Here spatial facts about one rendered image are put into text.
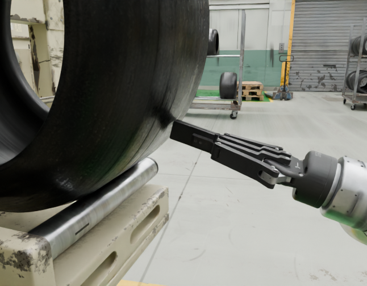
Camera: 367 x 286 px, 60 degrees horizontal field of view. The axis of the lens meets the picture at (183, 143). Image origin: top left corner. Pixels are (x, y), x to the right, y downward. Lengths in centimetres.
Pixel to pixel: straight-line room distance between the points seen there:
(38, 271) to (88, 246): 14
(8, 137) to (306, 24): 1144
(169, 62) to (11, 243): 25
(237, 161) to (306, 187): 10
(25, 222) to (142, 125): 40
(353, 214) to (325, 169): 6
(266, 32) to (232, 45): 119
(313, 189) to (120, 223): 29
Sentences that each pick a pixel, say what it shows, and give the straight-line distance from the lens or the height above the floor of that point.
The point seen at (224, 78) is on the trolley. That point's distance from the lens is 597.
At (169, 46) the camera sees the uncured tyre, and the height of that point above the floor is 113.
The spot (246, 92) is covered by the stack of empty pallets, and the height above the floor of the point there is 23.
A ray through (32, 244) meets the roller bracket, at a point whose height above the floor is 95.
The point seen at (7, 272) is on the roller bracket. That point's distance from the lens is 37.
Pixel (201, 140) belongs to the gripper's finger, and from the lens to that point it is 46.
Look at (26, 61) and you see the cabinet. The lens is 512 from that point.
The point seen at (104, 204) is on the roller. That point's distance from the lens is 49.
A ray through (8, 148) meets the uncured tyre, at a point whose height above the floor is 94.
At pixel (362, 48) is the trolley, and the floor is 132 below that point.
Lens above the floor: 112
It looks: 15 degrees down
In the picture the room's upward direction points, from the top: straight up
